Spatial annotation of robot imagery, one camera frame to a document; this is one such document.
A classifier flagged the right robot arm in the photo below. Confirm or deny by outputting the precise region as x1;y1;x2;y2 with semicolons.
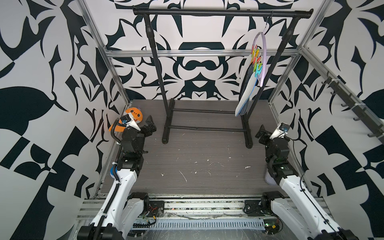
256;123;357;240

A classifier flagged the blue foam insole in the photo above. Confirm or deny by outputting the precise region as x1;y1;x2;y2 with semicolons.
235;65;258;117

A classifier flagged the blue round button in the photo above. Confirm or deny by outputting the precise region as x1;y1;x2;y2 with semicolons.
110;165;119;181

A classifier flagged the black garment rack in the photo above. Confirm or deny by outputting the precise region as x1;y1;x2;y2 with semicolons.
133;8;314;149

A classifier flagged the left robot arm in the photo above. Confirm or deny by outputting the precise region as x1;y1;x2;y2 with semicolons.
77;113;157;240

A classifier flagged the grey fabric case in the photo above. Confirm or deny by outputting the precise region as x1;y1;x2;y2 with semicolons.
265;169;278;186

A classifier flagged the white cable duct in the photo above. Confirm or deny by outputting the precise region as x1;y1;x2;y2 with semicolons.
85;218;266;231

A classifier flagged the lilac round clip hanger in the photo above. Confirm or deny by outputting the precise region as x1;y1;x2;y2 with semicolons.
251;23;269;88

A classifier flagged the orange shark plush toy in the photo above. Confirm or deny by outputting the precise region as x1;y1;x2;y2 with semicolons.
115;108;143;133

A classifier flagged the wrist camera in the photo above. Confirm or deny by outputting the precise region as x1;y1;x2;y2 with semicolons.
270;122;291;140
120;113;141;132

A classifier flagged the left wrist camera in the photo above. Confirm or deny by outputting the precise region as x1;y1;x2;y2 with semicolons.
120;113;141;132

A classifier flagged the wall hook rail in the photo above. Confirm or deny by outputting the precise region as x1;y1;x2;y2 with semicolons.
322;71;384;145

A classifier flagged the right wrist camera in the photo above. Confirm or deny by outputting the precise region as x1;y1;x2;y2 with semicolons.
270;122;291;140

